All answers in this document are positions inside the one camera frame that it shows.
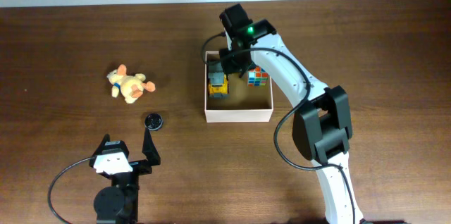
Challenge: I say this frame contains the colourful puzzle cube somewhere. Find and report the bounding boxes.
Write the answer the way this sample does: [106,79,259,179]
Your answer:
[247,66,269,87]

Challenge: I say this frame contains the yellow grey toy dump truck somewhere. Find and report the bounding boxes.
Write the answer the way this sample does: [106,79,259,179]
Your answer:
[207,61,229,99]

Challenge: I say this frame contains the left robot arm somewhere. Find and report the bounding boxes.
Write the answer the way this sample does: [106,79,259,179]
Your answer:
[89,129,161,224]

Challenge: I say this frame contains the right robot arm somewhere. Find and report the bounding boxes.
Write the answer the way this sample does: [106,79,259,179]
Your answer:
[219,4,365,224]

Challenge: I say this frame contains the black round lid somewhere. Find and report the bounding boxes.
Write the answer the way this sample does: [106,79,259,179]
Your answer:
[144,113,163,131]

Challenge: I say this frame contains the white cardboard box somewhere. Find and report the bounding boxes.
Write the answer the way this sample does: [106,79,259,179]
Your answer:
[204,51,273,123]

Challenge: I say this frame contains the yellow plush duck toy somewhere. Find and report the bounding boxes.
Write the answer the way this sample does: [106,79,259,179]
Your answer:
[106,64,156,104]

